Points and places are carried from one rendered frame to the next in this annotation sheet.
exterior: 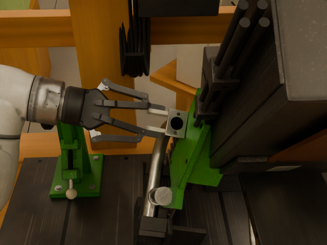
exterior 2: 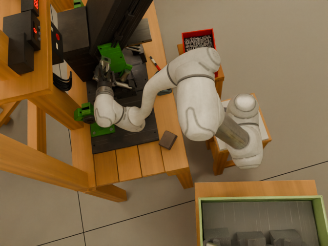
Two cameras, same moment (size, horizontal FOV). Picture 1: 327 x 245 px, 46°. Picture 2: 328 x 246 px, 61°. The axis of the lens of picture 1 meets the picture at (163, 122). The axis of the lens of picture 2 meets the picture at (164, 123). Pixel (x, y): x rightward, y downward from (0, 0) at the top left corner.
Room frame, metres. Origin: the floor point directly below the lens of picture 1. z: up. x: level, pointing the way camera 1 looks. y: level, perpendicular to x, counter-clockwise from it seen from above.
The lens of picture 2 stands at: (0.23, 0.91, 2.48)
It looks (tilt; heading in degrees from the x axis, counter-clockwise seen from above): 68 degrees down; 283
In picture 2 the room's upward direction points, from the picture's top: 22 degrees counter-clockwise
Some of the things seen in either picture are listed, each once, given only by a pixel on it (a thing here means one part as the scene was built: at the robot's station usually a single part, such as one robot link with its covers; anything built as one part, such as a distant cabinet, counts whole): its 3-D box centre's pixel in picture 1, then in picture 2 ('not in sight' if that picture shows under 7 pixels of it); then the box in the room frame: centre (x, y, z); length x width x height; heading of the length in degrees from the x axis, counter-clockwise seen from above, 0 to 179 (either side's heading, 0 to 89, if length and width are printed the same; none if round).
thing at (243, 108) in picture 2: not in sight; (242, 111); (-0.08, 0.36, 1.05); 0.18 x 0.16 x 0.22; 84
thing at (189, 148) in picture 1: (203, 146); (112, 53); (0.58, -0.08, 1.17); 0.13 x 0.12 x 0.20; 93
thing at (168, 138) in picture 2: not in sight; (167, 139); (0.36, 0.41, 0.91); 0.10 x 0.08 x 0.03; 53
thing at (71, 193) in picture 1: (71, 185); not in sight; (0.66, 0.23, 0.96); 0.06 x 0.03 x 0.06; 3
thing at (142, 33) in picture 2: (279, 176); (118, 36); (0.55, -0.23, 1.11); 0.39 x 0.16 x 0.03; 3
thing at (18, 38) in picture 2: not in sight; (21, 53); (0.85, 0.15, 1.59); 0.15 x 0.07 x 0.07; 93
